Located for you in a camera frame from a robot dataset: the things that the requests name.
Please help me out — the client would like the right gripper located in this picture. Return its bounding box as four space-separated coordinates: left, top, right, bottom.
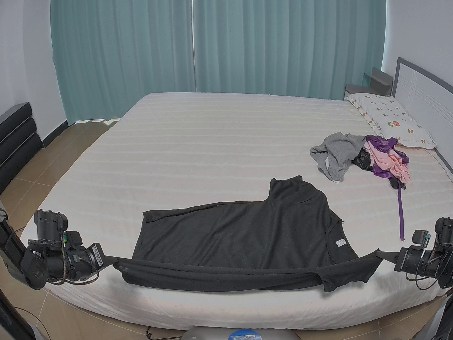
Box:
394 246 440 278

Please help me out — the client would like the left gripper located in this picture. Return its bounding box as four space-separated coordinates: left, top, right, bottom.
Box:
65 243 108 282

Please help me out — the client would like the black T-shirt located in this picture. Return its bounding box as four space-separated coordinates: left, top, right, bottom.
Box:
113 176 383 293

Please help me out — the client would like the bed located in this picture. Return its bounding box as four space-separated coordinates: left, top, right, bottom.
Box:
26 57 453 332

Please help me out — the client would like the pink garment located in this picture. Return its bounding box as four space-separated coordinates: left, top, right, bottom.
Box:
363 145 411 183

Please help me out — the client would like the black shiny garment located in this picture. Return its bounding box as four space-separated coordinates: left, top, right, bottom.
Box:
351 149 374 171

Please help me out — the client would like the purple garment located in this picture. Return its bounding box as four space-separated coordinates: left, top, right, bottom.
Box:
365 135 411 242

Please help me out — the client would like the grey garment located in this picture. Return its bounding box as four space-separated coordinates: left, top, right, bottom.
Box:
310 132 367 183

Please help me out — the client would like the black chest of drawers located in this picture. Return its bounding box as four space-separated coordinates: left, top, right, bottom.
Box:
0 102 43 190

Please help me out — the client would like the white printed pillow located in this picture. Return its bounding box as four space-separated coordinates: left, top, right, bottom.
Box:
345 92 437 150

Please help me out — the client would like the grey bedside table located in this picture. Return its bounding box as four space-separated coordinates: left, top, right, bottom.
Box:
344 67 394 100

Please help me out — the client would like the blue-green curtain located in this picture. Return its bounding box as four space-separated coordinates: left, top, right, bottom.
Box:
194 0 386 100
51 0 197 126

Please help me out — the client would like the black cable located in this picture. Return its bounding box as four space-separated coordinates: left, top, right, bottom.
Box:
405 271 441 292
143 326 167 340
45 239 100 287

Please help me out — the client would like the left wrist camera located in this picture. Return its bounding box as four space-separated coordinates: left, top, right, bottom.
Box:
65 230 83 250

